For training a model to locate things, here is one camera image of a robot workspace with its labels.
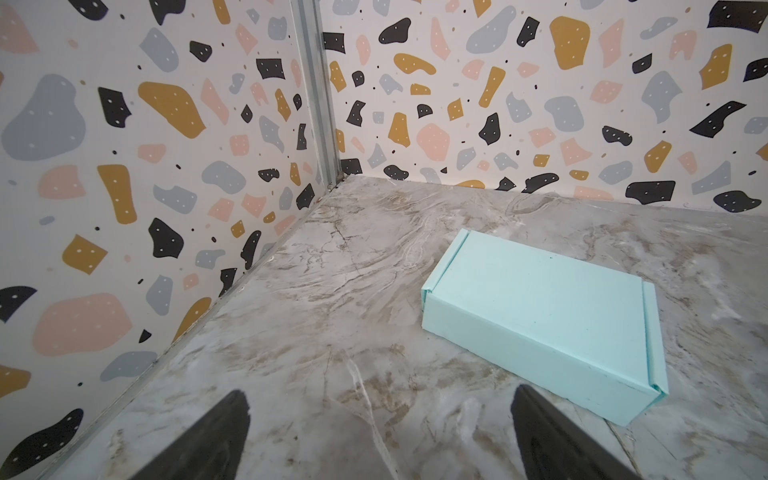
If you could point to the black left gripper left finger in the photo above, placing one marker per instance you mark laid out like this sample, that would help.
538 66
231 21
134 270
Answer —
211 448

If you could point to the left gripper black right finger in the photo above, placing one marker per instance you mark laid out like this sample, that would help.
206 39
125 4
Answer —
554 447

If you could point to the mint paper box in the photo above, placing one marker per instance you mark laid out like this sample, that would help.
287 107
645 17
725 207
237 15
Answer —
587 333

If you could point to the aluminium left corner post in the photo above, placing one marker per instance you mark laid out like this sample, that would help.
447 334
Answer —
310 40

